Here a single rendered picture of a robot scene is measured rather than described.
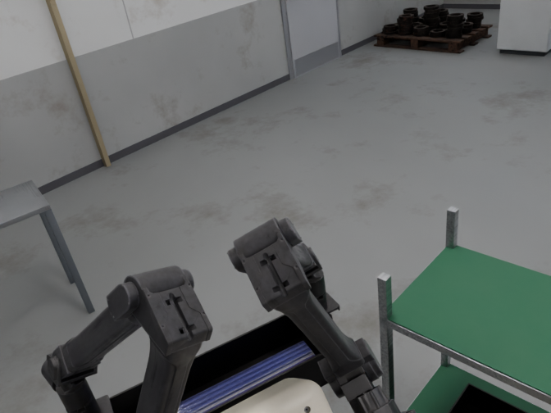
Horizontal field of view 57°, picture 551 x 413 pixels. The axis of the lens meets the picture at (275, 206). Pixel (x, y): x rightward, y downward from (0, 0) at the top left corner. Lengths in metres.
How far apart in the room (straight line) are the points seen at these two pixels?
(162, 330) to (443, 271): 1.21
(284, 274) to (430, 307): 0.93
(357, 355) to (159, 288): 0.43
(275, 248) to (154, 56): 4.99
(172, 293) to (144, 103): 4.96
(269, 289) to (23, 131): 4.50
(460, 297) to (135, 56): 4.49
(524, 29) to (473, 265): 5.67
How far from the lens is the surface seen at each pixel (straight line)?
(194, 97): 6.01
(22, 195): 3.33
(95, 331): 0.93
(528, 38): 7.26
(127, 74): 5.51
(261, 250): 0.77
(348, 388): 1.03
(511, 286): 1.74
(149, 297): 0.72
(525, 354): 1.54
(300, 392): 0.86
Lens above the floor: 2.05
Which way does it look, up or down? 31 degrees down
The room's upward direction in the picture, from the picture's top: 9 degrees counter-clockwise
